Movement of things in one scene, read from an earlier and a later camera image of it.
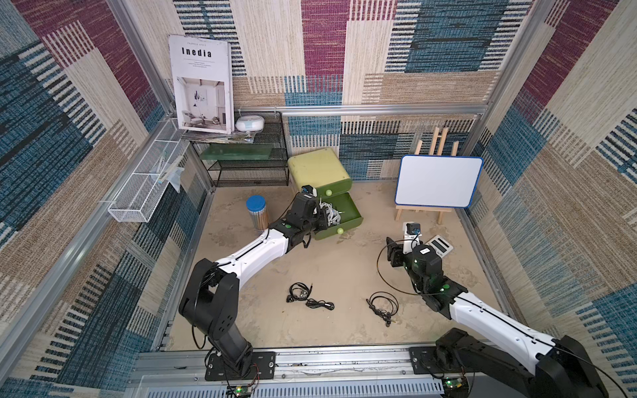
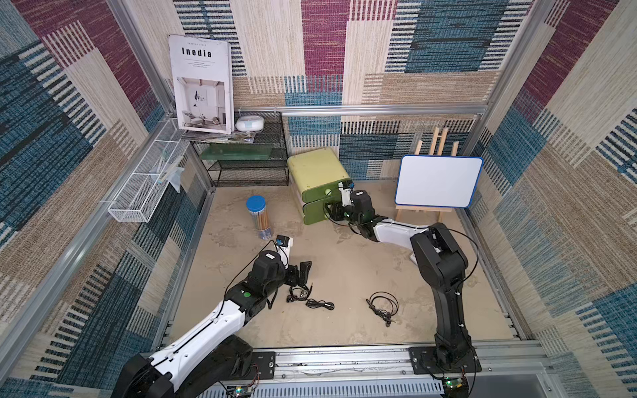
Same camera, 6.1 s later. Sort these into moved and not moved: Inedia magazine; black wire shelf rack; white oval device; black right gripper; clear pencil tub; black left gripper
Moved: black left gripper; black right gripper
Not moved: white oval device; Inedia magazine; clear pencil tub; black wire shelf rack
